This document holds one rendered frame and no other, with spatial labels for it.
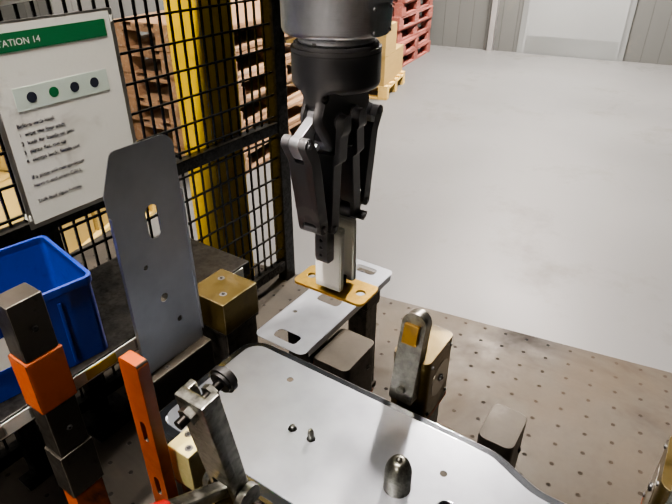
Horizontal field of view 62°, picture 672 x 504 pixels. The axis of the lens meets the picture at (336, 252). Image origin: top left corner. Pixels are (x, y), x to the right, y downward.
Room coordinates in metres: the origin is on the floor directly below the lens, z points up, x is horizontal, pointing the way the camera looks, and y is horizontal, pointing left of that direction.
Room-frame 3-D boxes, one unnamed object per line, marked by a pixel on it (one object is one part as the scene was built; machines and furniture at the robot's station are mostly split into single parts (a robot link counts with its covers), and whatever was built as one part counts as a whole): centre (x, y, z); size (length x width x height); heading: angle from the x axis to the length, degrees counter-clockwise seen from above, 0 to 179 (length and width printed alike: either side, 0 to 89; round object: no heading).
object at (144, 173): (0.65, 0.24, 1.17); 0.12 x 0.01 x 0.34; 146
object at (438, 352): (0.65, -0.14, 0.87); 0.12 x 0.07 x 0.35; 146
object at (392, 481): (0.43, -0.07, 1.02); 0.03 x 0.03 x 0.07
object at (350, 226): (0.49, -0.01, 1.29); 0.03 x 0.01 x 0.07; 57
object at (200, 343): (0.65, 0.24, 0.85); 0.12 x 0.03 x 0.30; 146
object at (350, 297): (0.48, 0.00, 1.25); 0.08 x 0.04 x 0.01; 57
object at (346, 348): (0.71, -0.02, 0.84); 0.12 x 0.07 x 0.28; 146
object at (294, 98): (4.46, 0.83, 0.50); 1.44 x 0.96 x 1.00; 155
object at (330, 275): (0.47, 0.01, 1.29); 0.03 x 0.01 x 0.07; 57
